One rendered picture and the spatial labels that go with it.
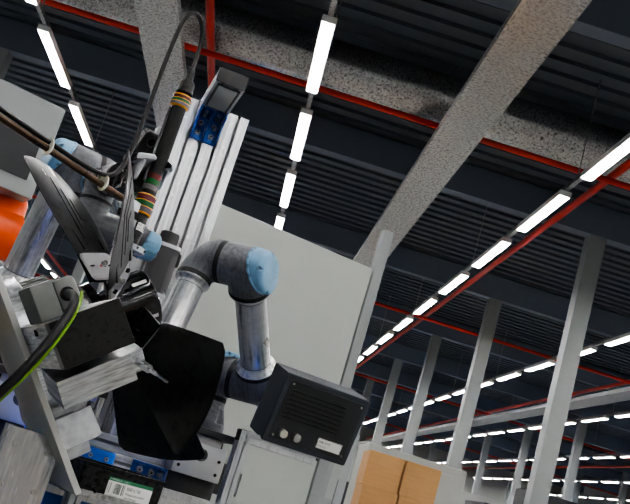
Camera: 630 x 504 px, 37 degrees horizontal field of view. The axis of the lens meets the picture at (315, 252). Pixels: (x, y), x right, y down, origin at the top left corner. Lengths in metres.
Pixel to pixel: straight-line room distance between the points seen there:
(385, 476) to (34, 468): 8.41
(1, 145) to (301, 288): 2.51
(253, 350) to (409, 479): 7.56
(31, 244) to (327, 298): 1.88
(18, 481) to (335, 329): 2.62
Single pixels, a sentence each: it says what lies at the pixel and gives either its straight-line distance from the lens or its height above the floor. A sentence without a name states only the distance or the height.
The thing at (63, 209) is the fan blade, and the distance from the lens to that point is 1.95.
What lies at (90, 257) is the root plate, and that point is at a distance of 1.93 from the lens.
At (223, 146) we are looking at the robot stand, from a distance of 3.05.
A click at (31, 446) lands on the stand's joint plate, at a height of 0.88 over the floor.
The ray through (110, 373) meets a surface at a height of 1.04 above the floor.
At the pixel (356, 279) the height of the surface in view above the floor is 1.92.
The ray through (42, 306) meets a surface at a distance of 1.55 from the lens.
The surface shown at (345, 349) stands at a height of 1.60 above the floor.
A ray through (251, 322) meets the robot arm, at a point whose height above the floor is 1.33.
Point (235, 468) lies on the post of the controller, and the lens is 2.49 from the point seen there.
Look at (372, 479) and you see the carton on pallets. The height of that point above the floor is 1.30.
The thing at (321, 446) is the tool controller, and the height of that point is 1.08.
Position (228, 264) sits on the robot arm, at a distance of 2.44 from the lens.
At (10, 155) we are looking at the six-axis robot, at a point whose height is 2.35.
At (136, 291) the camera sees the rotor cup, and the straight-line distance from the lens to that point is 1.86.
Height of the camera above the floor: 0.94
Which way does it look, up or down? 14 degrees up
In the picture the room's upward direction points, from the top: 17 degrees clockwise
